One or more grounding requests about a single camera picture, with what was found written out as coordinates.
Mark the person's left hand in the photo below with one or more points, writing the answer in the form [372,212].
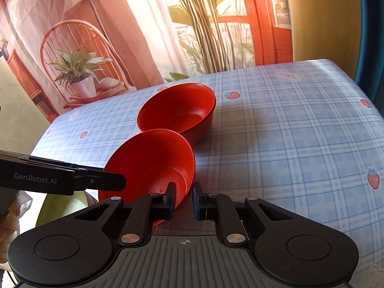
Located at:
[7,231]

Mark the red bowl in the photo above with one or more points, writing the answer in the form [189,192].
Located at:
[150,159]
[180,112]

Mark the white marbled panel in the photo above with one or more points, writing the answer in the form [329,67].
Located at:
[18,111]

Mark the green plate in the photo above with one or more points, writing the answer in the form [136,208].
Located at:
[63,213]

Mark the blue curtain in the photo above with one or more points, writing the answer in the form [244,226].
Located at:
[375,36]

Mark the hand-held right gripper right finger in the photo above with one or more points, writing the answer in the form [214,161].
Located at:
[196,199]

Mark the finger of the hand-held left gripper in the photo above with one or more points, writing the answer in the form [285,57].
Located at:
[108,181]

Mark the blue plaid tablecloth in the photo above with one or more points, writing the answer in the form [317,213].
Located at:
[270,126]

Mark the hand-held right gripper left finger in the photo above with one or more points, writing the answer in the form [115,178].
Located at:
[170,199]

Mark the printed room backdrop cloth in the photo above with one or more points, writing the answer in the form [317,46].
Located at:
[120,30]

